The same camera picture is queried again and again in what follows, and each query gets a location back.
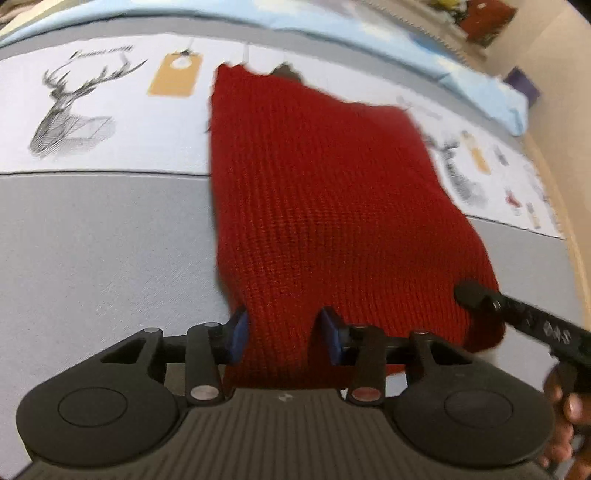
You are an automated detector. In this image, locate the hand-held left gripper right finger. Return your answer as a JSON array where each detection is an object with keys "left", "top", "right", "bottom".
[{"left": 318, "top": 307, "right": 486, "bottom": 403}]

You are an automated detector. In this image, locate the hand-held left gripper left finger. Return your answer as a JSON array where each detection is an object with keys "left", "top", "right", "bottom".
[{"left": 100, "top": 308, "right": 251, "bottom": 407}]

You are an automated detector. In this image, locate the person's right hand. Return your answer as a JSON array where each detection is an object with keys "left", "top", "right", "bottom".
[{"left": 541, "top": 367, "right": 591, "bottom": 480}]

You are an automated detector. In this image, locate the red knit sweater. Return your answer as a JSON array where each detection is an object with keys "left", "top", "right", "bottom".
[{"left": 205, "top": 62, "right": 507, "bottom": 391}]

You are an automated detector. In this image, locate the purple box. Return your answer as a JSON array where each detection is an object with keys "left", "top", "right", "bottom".
[{"left": 505, "top": 66, "right": 542, "bottom": 105}]

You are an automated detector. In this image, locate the white shelf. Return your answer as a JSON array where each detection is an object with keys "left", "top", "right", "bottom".
[{"left": 365, "top": 0, "right": 490, "bottom": 62}]

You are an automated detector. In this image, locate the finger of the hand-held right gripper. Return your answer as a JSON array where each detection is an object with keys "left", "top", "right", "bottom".
[{"left": 454, "top": 281, "right": 505, "bottom": 324}]

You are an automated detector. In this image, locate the light blue blanket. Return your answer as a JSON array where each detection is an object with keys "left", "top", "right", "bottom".
[{"left": 0, "top": 0, "right": 530, "bottom": 137}]

